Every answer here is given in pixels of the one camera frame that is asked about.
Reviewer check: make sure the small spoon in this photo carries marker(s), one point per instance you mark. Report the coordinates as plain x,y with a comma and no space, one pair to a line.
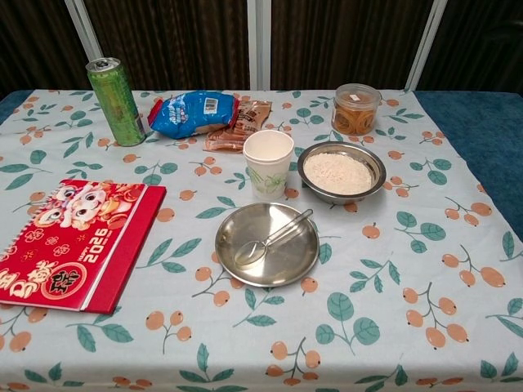
251,255

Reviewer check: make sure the white paper cup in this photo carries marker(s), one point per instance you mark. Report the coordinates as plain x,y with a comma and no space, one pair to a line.
267,171

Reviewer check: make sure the round steel plate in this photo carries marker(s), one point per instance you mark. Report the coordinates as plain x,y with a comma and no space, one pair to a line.
286,261

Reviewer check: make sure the metal bowl with grains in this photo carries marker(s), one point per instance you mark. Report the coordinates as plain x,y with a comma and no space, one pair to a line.
339,175

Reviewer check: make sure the orange-brown snack packet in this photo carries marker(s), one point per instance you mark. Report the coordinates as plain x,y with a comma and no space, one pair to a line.
249,118

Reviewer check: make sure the blue snack bag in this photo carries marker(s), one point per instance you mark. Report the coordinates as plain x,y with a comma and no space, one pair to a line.
190,114

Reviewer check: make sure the clear jar of rubber bands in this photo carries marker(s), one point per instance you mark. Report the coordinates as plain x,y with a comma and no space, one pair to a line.
355,114

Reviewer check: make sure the floral leaf-print tablecloth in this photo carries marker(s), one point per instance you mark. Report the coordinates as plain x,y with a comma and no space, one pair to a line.
367,306

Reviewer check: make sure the green drink can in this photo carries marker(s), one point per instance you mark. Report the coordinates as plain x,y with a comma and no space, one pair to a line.
118,106

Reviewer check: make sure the dark partition screen panel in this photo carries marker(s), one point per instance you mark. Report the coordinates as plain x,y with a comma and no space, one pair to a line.
175,41
37,45
347,41
482,45

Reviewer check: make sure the red 2026 desk calendar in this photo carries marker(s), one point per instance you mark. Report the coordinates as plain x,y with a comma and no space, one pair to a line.
81,245

